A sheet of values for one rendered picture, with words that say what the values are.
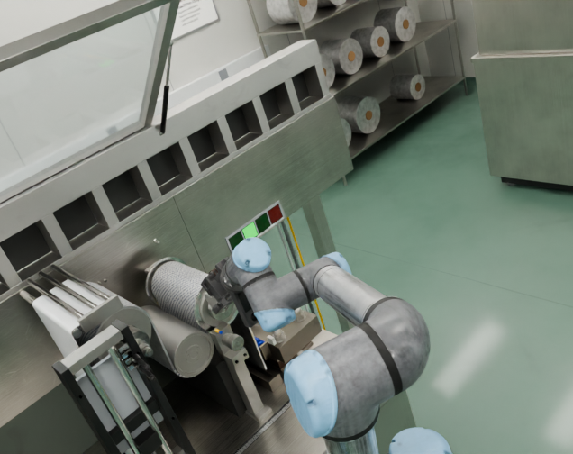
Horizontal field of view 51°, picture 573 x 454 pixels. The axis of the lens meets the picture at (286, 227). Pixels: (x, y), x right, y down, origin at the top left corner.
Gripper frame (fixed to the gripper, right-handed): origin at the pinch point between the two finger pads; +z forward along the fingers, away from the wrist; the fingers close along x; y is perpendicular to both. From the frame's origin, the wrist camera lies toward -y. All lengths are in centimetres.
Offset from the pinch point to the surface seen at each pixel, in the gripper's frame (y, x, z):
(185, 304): 7.5, 4.1, 7.4
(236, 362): -12.7, 3.5, 6.6
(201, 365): -7.3, 9.5, 12.0
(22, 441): 8, 52, 42
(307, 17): 146, -262, 167
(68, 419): 6, 40, 44
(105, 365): 4.8, 32.5, -11.4
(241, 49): 168, -230, 210
